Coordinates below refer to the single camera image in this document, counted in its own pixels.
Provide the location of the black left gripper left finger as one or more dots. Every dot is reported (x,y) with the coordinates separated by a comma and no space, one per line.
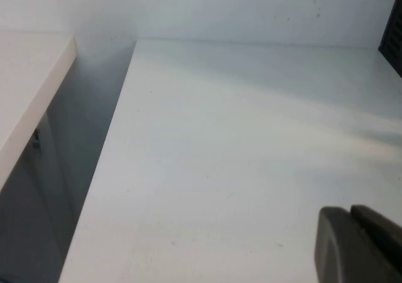
(339,248)

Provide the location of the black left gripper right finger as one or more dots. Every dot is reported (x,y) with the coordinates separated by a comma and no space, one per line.
(381,229)

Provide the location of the black plastic book stand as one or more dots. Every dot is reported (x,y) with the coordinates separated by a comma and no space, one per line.
(392,31)

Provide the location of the white side table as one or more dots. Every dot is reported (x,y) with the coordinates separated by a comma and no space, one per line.
(28,81)

